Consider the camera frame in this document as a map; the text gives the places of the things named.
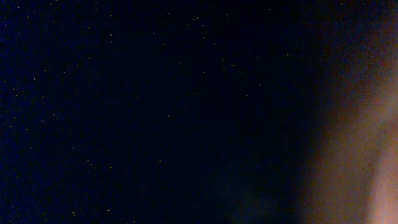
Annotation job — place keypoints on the blue carton box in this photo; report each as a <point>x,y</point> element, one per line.
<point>152,111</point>

